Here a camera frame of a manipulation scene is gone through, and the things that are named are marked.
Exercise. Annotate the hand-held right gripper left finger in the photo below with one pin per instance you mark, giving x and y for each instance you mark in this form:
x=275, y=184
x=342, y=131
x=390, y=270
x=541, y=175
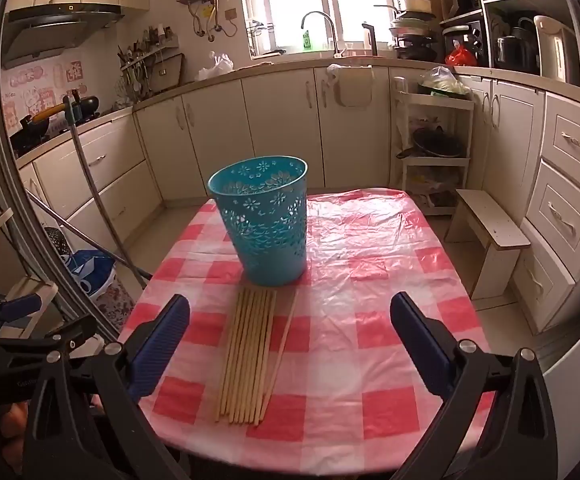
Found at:
x=159, y=345

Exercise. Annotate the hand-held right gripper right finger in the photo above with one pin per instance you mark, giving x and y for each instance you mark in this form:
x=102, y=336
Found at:
x=422, y=345

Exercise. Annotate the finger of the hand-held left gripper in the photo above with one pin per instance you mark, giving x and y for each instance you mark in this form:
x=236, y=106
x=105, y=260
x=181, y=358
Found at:
x=19, y=306
x=69, y=335

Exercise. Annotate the bunch of wooden chopsticks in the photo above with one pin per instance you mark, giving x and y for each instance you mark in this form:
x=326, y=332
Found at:
x=242, y=360

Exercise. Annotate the single wooden chopstick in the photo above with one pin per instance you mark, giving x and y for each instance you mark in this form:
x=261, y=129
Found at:
x=280, y=352

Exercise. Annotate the blue perforated plastic basket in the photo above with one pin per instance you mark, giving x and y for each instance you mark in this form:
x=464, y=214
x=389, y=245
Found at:
x=270, y=260

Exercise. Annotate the person's left hand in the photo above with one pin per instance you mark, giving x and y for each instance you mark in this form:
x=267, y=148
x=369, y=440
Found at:
x=12, y=425

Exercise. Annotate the floral fabric bag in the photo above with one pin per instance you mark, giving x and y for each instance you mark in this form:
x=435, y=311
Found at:
x=114, y=305

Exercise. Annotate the red checkered plastic tablecloth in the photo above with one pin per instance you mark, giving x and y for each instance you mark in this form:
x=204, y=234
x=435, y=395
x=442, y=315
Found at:
x=370, y=310

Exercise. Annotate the blue plastic bag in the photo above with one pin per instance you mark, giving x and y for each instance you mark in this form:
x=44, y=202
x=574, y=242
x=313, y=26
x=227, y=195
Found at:
x=89, y=270

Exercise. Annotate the black mesh basket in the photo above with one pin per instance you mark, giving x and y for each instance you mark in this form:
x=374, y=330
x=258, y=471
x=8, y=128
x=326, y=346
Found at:
x=57, y=245

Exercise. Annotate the thin metal rod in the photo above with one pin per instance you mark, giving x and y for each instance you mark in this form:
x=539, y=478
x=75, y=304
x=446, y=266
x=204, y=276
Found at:
x=89, y=236

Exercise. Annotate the white wooden stool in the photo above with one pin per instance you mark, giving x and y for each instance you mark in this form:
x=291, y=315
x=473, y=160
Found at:
x=490, y=220

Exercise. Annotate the black pan in trolley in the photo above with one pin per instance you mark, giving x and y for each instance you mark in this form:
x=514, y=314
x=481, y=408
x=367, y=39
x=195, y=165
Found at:
x=435, y=142

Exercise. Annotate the metal pole with blue clip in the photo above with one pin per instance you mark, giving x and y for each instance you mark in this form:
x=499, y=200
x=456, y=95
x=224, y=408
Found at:
x=73, y=110

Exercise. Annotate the black frying pan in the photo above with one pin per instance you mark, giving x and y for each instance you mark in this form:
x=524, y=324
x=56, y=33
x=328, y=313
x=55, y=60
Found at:
x=87, y=105

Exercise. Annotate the white storage trolley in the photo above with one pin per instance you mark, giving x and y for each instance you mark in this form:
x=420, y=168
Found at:
x=465, y=110

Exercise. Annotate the cream base kitchen cabinets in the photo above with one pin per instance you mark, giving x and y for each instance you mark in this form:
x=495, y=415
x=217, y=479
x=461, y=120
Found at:
x=270, y=125

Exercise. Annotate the bag of vegetables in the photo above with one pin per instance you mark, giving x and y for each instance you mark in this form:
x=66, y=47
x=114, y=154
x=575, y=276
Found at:
x=442, y=82

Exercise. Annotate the white hanging bin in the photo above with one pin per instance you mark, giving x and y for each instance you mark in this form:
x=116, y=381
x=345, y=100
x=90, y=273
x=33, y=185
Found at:
x=352, y=87

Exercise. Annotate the grey range hood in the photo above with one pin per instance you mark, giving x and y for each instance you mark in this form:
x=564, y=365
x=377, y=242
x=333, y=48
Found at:
x=54, y=25

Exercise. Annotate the white plastic bag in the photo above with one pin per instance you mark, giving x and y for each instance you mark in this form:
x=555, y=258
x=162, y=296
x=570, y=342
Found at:
x=217, y=67

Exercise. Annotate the red plastic bag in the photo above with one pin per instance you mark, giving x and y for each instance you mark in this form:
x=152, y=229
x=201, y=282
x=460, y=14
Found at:
x=462, y=56

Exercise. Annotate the black cooking pot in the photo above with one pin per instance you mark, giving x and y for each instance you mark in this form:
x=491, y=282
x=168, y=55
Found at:
x=515, y=50

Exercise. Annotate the black slim tap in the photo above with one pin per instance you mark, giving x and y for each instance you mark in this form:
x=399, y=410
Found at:
x=371, y=40

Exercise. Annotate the stack of pots and dishes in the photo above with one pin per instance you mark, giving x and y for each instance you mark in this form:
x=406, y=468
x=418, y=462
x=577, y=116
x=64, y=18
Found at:
x=410, y=35

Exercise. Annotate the black countertop oven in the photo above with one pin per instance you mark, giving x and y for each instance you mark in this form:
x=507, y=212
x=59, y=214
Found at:
x=470, y=35

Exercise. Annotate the chrome kitchen faucet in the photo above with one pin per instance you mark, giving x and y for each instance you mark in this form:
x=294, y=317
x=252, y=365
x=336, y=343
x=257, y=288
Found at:
x=336, y=42

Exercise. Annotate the green dish soap bottle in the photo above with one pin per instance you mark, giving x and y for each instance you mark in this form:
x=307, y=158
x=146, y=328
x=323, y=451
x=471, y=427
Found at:
x=308, y=42

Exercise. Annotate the white electric kettle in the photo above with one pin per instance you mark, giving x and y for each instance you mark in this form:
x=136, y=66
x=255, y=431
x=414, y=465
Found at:
x=555, y=50

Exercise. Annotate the kitchen window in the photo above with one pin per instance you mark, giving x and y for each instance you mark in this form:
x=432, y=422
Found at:
x=295, y=0

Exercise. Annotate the pink wall stickers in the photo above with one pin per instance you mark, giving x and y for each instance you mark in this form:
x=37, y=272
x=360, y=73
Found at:
x=19, y=85

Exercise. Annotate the wall utensil rack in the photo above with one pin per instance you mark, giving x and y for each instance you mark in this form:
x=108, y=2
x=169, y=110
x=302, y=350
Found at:
x=144, y=60

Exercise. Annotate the wall socket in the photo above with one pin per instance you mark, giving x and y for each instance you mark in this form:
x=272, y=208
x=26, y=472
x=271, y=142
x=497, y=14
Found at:
x=230, y=13

